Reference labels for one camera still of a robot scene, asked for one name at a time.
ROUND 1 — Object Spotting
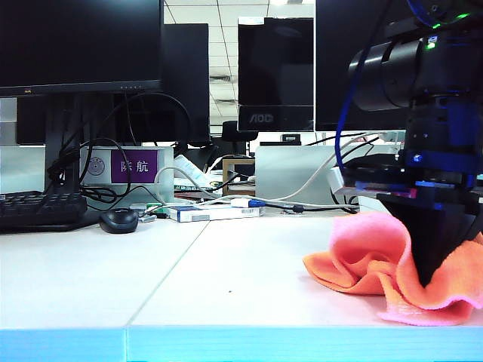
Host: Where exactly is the wooden frame box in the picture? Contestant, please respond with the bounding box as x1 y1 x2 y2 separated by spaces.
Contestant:
221 158 257 196

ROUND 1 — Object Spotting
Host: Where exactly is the AOC monitor glossy black bezel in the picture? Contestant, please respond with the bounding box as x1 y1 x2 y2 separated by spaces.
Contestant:
237 17 316 133

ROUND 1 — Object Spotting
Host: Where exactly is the narrow grey desk partition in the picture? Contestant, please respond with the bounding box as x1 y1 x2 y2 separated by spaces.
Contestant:
0 146 47 194

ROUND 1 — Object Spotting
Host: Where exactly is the orange microfibre rag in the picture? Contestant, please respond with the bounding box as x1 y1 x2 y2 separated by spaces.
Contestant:
303 210 483 327

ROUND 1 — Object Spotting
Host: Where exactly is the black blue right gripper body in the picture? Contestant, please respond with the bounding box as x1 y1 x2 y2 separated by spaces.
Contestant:
354 92 483 228

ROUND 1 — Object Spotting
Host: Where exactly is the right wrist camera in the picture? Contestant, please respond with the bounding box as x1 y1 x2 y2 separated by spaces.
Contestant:
331 156 408 196

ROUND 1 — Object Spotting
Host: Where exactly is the small green white packet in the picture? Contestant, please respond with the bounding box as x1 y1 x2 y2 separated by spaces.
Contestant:
145 203 169 218

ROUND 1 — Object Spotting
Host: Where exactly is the purple name plate holder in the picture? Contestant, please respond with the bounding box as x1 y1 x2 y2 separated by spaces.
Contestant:
80 146 175 188

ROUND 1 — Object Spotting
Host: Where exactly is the white blue carton box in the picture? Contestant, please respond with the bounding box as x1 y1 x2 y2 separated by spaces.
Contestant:
168 205 262 223

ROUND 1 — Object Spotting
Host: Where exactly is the black arched cable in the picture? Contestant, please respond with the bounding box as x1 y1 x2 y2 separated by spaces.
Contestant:
108 92 192 148

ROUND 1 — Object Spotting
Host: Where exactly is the wide grey desk partition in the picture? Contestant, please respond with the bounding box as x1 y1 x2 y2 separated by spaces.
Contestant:
255 146 407 204

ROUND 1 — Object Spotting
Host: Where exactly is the large AOC monitor silver edge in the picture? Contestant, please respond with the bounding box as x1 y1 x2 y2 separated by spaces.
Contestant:
315 0 483 133

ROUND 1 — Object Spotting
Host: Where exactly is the black keyboard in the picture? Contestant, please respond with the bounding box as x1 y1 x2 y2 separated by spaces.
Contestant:
0 190 88 233

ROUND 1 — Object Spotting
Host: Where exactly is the grey cable with ferrite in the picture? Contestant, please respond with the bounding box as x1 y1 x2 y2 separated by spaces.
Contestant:
262 201 359 212

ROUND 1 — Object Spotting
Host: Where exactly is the green cover magazine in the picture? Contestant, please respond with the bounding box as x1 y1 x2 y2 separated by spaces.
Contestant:
174 182 223 201

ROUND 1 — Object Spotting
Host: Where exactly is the black computer mouse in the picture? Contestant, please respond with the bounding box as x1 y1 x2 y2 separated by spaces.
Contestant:
99 207 140 234

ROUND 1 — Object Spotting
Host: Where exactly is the white printed tube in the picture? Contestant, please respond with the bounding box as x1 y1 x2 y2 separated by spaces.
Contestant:
174 154 207 183

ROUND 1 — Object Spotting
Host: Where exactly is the black monitor stand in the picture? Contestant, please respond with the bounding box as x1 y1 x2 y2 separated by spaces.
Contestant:
45 94 103 227

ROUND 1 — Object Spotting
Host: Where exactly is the white looped cable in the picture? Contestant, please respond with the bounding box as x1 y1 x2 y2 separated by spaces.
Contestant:
154 165 235 207

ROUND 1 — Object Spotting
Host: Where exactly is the thin black cable loop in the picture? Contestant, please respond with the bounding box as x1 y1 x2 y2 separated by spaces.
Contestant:
47 137 134 207

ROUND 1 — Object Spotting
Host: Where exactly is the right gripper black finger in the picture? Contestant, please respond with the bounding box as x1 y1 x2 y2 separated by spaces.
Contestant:
424 203 473 287
377 194 428 287

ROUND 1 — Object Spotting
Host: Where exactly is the white monitor cable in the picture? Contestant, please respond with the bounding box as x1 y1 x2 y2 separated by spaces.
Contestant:
277 132 386 203

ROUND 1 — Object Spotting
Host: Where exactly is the black monitor thin bezel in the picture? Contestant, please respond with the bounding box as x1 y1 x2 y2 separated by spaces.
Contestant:
0 0 166 98

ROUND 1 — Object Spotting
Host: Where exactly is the robot camera usb cable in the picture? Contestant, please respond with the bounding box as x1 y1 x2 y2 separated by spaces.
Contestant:
335 0 395 171

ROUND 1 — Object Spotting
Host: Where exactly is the black monitor cable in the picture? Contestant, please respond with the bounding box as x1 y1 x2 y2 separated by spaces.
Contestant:
330 136 382 216

